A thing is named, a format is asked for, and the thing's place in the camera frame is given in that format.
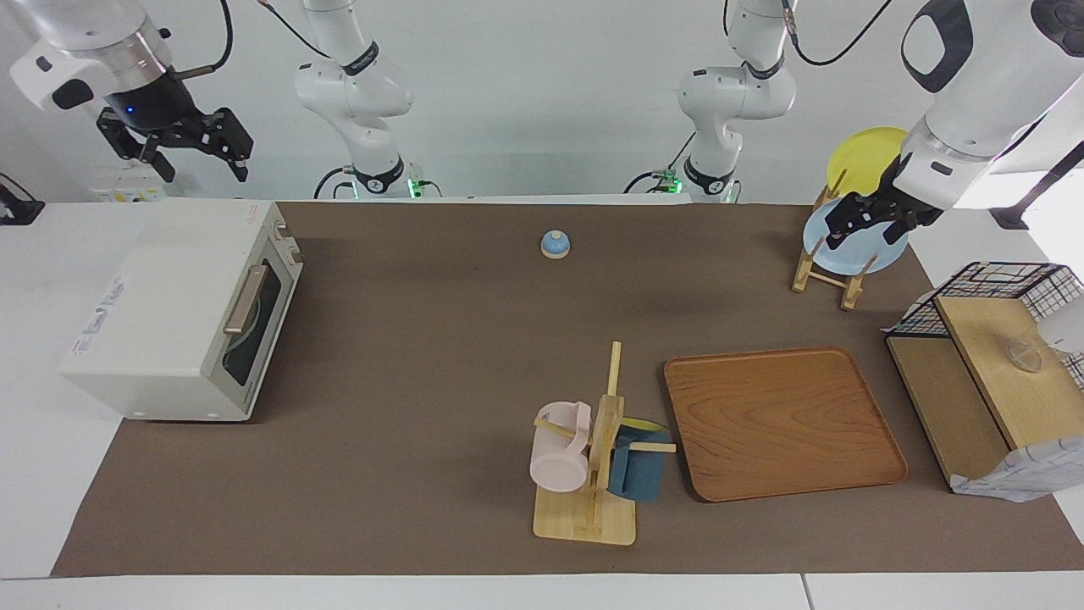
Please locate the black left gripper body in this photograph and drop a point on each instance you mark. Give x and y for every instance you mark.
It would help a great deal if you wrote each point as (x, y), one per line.
(902, 207)

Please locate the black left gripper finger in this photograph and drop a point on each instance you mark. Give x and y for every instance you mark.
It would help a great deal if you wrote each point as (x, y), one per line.
(849, 212)
(894, 232)

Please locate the clear glass cup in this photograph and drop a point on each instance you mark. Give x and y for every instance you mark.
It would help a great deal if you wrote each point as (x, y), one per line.
(1026, 356)

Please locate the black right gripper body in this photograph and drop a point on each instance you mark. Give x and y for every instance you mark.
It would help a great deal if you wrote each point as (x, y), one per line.
(148, 106)

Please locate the brown wooden tray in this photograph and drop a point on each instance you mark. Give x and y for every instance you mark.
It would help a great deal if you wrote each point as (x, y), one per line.
(779, 424)

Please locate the wooden mug tree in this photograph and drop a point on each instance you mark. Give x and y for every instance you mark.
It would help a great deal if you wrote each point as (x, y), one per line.
(584, 517)

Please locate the white rounded object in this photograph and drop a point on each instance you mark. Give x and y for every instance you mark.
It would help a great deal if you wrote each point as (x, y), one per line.
(1063, 326)

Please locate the black camera stand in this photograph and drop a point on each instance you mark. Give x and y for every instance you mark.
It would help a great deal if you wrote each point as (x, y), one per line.
(1012, 219)

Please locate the yellow plate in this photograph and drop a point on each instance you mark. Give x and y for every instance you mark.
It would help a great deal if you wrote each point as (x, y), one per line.
(864, 157)

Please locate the black device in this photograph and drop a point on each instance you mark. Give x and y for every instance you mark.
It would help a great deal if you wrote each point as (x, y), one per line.
(17, 210)

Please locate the pink mug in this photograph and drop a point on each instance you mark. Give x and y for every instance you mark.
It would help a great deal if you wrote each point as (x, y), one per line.
(555, 462)

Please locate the white toaster oven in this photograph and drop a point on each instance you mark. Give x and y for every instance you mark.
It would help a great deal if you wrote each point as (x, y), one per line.
(152, 296)

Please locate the wooden plate rack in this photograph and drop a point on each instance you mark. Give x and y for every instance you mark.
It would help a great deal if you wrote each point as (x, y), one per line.
(801, 275)

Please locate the small blue call bell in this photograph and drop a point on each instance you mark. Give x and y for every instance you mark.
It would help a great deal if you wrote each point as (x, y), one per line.
(555, 246)

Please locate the dark teal mug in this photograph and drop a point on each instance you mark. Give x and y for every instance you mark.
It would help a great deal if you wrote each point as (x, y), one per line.
(639, 474)

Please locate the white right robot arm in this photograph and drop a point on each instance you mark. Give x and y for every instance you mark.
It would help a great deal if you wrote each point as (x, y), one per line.
(347, 93)

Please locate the brown table mat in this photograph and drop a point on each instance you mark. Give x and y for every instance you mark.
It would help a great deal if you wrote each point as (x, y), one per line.
(423, 381)

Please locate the wooden box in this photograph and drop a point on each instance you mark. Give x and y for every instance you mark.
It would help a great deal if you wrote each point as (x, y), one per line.
(999, 381)

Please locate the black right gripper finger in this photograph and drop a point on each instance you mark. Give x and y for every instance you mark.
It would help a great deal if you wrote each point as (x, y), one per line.
(233, 140)
(127, 140)

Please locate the glass oven door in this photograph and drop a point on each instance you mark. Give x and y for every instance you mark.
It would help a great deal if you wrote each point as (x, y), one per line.
(269, 320)

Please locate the light blue plate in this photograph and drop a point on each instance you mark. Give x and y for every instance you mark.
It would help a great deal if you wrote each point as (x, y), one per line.
(855, 254)

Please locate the white yellow box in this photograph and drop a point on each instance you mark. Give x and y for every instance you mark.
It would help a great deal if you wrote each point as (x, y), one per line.
(127, 193)

